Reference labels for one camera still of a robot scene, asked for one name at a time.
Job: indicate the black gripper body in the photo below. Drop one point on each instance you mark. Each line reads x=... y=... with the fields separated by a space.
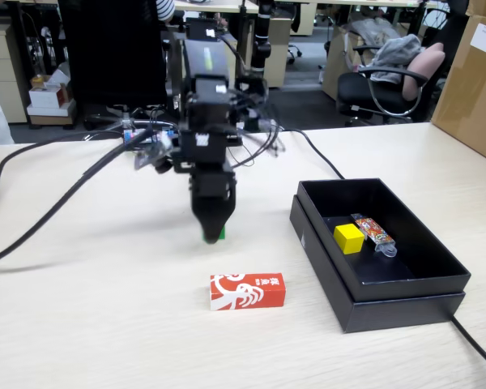
x=212 y=180

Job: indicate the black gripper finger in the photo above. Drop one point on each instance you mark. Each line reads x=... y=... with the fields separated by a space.
x=213 y=219

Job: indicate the green wooden block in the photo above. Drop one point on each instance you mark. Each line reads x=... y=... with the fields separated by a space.
x=223 y=232

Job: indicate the red white printed carton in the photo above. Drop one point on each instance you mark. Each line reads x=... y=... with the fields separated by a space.
x=267 y=296

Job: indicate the yellow wooden cube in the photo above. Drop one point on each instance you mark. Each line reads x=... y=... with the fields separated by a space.
x=348 y=239

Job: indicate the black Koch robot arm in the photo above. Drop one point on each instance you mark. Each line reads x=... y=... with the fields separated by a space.
x=206 y=61

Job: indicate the flat brown cardboard box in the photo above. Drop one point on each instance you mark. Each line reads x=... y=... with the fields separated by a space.
x=50 y=117

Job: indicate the black cardboard box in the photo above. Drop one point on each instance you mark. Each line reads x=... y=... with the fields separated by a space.
x=389 y=316

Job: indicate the large brown cardboard box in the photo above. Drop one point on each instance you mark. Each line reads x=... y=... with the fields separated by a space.
x=470 y=101

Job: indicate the small circuit board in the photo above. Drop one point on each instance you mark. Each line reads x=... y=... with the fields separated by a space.
x=133 y=135

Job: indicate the black jointed pole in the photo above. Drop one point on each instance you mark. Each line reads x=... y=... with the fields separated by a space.
x=262 y=40

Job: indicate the colourful patterned stick clear cap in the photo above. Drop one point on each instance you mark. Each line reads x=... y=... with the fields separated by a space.
x=370 y=229

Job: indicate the black high-back office chair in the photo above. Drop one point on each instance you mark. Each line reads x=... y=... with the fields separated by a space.
x=113 y=52

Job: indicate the black armchair pink backrest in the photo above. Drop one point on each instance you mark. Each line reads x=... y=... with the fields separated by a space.
x=360 y=89

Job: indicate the striped shirt person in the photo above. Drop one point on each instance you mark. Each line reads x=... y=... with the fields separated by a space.
x=165 y=9

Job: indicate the grey cloth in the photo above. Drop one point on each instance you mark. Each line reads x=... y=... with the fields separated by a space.
x=397 y=52

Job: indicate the beige drawer cabinet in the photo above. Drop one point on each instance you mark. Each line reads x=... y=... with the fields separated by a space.
x=4 y=81

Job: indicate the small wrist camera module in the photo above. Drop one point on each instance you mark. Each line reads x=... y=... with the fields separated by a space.
x=150 y=156

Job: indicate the beige desk pedestal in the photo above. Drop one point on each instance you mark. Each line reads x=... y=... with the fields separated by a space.
x=279 y=52

